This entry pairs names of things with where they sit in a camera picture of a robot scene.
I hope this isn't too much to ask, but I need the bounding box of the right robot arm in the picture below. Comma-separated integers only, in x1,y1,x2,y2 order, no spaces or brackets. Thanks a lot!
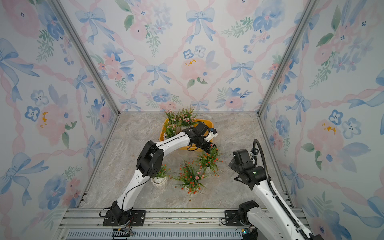
229,149,323,240

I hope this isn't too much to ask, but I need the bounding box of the left corner aluminium post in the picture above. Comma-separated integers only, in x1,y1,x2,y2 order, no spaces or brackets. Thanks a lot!
48,0,120,115

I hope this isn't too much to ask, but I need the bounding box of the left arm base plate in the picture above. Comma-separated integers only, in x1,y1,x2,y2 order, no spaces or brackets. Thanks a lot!
103,210,147,227

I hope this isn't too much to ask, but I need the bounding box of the aluminium front rail frame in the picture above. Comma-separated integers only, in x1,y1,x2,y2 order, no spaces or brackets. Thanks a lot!
56,207,316,240

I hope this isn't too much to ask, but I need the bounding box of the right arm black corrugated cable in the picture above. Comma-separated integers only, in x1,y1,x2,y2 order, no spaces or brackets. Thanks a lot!
252,138,313,240

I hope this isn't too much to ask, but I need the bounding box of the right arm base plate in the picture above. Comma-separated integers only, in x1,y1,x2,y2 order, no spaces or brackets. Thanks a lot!
224,209,267,228

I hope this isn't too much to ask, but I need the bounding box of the corner aluminium post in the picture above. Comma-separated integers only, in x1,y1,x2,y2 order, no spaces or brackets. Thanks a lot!
258,0,318,117
48,0,120,115

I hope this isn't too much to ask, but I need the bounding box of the red flower pot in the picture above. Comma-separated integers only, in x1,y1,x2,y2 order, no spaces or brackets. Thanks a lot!
197,147,222,177
151,165,172,190
173,161,209,201

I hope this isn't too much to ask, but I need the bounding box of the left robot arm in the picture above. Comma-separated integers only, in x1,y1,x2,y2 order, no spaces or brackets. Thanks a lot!
103,122,218,226

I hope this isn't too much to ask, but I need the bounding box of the right corner aluminium post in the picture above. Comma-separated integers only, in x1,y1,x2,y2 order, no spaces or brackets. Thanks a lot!
258,0,318,117

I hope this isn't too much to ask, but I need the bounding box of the yellow plastic storage box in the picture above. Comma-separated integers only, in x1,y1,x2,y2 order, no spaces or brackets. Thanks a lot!
159,118,217,152

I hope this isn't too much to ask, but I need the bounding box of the pink gypsophila pot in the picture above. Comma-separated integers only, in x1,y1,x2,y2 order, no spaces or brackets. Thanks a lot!
165,110,178,125
176,107,197,128
164,122,178,139

